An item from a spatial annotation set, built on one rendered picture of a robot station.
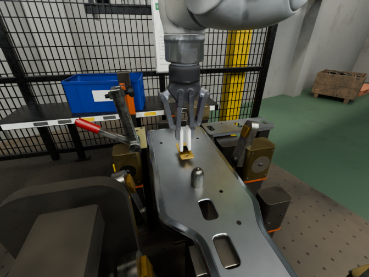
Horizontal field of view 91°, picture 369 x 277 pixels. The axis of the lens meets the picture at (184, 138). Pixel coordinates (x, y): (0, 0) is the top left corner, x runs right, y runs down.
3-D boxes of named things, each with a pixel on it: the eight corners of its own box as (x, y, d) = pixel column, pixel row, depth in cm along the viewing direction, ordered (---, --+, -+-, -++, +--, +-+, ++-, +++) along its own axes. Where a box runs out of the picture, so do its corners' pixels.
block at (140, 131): (155, 211, 73) (145, 131, 55) (146, 213, 73) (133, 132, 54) (154, 204, 76) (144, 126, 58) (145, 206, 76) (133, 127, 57)
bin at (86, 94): (143, 110, 80) (139, 79, 73) (70, 113, 77) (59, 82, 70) (145, 98, 94) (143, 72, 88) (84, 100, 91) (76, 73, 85)
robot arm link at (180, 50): (211, 34, 37) (210, 66, 40) (197, 34, 44) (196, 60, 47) (167, 34, 35) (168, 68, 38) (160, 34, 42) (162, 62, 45)
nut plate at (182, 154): (194, 158, 52) (194, 154, 51) (181, 159, 51) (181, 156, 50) (186, 142, 59) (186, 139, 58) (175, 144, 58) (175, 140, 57)
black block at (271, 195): (274, 264, 57) (305, 198, 42) (246, 272, 55) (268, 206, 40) (263, 247, 61) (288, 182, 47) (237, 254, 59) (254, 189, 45)
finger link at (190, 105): (184, 86, 47) (189, 85, 47) (187, 125, 53) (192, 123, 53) (188, 90, 44) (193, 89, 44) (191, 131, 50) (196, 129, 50)
